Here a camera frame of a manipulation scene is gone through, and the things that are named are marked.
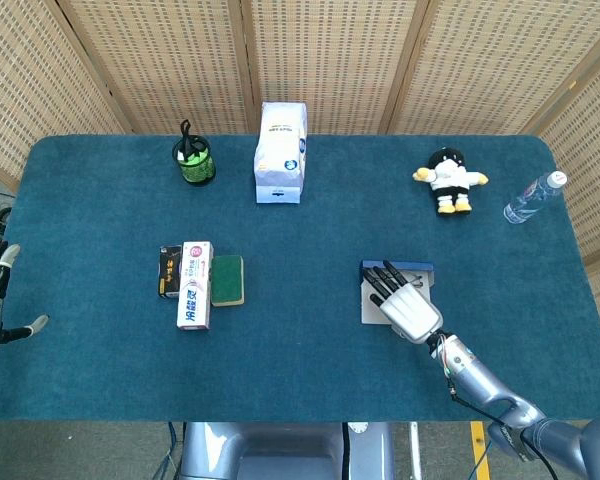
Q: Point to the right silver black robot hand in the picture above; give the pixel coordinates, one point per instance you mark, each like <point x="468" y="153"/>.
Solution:
<point x="412" y="310"/>

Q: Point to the blue glasses box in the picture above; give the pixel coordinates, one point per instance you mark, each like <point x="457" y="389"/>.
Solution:
<point x="370" y="315"/>

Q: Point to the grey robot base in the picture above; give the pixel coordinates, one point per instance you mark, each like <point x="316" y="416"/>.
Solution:
<point x="280" y="450"/>

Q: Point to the blue carpet table mat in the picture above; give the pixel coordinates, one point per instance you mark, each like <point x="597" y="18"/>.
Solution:
<point x="300" y="350"/>

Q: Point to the white table leg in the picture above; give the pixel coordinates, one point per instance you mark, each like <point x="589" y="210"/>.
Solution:
<point x="416" y="450"/>

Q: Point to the black white penguin plush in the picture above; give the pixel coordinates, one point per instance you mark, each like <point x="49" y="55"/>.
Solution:
<point x="450" y="175"/>

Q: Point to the clear plastic water bottle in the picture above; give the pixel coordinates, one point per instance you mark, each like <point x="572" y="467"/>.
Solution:
<point x="530" y="197"/>

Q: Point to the black box gold print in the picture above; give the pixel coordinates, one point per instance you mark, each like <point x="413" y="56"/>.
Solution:
<point x="169" y="272"/>

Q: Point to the green yellow sponge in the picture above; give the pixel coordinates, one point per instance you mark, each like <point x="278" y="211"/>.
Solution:
<point x="227" y="280"/>

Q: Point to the white paper bag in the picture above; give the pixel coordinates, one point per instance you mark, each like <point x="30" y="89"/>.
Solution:
<point x="280" y="160"/>

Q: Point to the white pink toothpaste box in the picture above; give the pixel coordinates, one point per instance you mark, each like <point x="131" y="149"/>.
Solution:
<point x="195" y="290"/>

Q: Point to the black mesh pen holder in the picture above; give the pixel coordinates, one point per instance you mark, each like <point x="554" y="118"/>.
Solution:
<point x="200" y="179"/>

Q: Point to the woven wooden folding screen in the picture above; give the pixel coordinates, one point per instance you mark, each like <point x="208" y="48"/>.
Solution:
<point x="330" y="50"/>

